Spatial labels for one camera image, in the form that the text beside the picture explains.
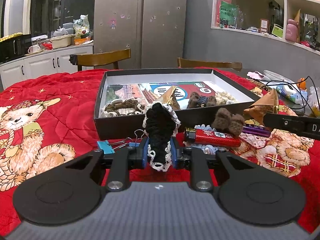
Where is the black crochet scrunchie white trim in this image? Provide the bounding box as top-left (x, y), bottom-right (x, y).
top-left (143, 102), bottom-right (181, 172)

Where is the black microwave oven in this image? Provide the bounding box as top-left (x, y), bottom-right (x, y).
top-left (0, 34), bottom-right (32, 63)

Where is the brown beige scrunchie in box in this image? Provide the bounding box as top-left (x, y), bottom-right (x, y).
top-left (101, 99), bottom-right (145, 117)

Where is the black shallow cardboard box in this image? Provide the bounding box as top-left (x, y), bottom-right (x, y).
top-left (94, 68), bottom-right (259, 140)

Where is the brown knitted hair bow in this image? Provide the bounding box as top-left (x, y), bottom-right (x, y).
top-left (210, 108), bottom-right (245, 137)

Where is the white kitchen cabinet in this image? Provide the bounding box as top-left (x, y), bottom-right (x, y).
top-left (1, 43), bottom-right (93, 89)

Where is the beige plastic basin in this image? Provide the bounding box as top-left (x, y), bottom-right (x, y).
top-left (50, 34), bottom-right (74, 49)

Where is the wooden chair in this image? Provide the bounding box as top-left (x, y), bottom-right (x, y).
top-left (177, 57), bottom-right (242, 71)
top-left (69, 48), bottom-right (131, 72)

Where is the purple bar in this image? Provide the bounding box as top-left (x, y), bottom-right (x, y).
top-left (242, 124), bottom-right (271, 138)

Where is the black cable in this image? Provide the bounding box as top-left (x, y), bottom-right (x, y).
top-left (262, 75), bottom-right (318, 118)

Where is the wooden chair left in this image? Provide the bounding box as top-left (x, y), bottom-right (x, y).
top-left (69, 48), bottom-right (131, 72)

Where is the blue binder clip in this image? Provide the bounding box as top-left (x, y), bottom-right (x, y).
top-left (97, 129), bottom-right (145, 155)

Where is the gold paper cone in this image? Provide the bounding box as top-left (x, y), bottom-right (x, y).
top-left (244, 89), bottom-right (279, 125)

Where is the white wall shelf unit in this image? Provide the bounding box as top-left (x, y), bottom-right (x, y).
top-left (210, 0), bottom-right (320, 55)

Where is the silver double door refrigerator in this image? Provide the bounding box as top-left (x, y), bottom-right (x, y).
top-left (93, 0), bottom-right (187, 69)

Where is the red bear print blanket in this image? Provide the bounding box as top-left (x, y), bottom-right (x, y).
top-left (1, 69), bottom-right (319, 232)

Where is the white plate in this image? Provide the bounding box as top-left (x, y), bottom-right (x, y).
top-left (264, 70), bottom-right (293, 83)

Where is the wooden chair right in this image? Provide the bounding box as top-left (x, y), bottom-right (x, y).
top-left (177, 57), bottom-right (242, 71)

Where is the green sign on shelf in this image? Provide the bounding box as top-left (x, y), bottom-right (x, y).
top-left (219, 1), bottom-right (238, 28)

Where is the brown bow in box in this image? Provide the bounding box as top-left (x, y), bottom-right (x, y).
top-left (187, 92), bottom-right (217, 109)

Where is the red lighter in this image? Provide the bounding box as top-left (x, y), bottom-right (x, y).
top-left (184, 128), bottom-right (241, 147)

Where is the pink bottle on shelf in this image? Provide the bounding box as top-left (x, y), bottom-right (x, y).
top-left (285, 19), bottom-right (299, 42)

